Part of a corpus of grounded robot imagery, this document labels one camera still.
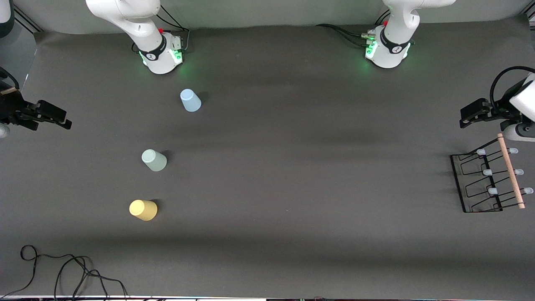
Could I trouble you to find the dark grey table mat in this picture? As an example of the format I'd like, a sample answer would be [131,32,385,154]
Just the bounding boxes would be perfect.
[0,17,535,299]

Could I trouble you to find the black left arm base cables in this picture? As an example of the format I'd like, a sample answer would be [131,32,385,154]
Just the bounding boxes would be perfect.
[316,23,375,47]

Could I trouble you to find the black right arm base cables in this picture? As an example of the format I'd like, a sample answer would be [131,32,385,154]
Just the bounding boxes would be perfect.
[157,3,191,54]

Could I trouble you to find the thin black loose cable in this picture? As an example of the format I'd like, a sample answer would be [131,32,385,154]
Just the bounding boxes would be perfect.
[0,245,128,301]

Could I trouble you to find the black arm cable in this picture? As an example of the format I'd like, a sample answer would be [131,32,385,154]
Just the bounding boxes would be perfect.
[0,67,20,90]
[489,66,535,110]

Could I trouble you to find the light blue plastic cup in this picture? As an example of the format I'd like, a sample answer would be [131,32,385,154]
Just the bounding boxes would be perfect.
[180,89,202,112]

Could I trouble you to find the yellow plastic cup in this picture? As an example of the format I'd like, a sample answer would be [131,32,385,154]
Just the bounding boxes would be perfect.
[129,199,158,222]

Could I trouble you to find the black arm base cables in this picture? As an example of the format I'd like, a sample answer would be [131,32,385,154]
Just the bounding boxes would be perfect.
[316,23,375,47]
[157,3,191,54]

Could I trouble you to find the black wire cup holder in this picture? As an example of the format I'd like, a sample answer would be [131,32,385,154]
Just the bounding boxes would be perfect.
[449,133,534,214]

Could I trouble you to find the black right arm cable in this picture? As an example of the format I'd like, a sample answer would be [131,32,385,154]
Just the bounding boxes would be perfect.
[0,67,20,90]

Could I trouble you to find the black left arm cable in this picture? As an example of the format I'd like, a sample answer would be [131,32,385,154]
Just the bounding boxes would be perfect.
[489,66,535,110]

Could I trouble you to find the pale green plastic cup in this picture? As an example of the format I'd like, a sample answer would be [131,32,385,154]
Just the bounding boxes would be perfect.
[141,149,168,172]

